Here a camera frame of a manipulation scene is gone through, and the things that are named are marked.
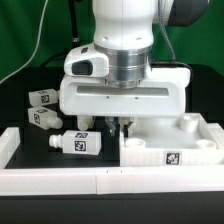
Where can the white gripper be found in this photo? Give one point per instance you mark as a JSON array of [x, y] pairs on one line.
[[161, 94]]

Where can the white square tabletop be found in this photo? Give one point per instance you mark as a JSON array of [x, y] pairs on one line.
[[172, 141]]

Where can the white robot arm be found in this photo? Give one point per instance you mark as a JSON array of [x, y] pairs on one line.
[[114, 77]]

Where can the white U-shaped fence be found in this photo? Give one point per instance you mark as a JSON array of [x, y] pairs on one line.
[[106, 180]]

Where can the green backdrop curtain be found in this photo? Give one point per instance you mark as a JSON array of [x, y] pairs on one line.
[[31, 31]]

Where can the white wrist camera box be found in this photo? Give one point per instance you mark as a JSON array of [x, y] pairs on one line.
[[86, 61]]

